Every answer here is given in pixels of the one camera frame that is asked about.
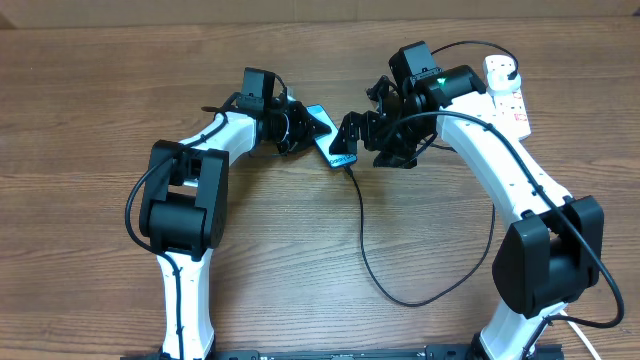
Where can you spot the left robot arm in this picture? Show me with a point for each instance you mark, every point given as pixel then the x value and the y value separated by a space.
pixel 177 210

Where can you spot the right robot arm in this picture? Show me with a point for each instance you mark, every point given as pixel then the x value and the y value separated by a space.
pixel 551 251

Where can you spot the white power strip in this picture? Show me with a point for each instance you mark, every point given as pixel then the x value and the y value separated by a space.
pixel 511 106

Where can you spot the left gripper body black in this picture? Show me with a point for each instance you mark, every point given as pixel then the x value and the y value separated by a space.
pixel 288 141

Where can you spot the blue screen Galaxy smartphone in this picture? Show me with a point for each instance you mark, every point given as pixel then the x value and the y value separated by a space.
pixel 324 142

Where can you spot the white charger plug adapter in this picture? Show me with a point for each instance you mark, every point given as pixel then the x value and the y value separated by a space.
pixel 499 84

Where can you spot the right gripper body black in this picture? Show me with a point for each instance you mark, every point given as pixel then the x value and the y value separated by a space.
pixel 398 140

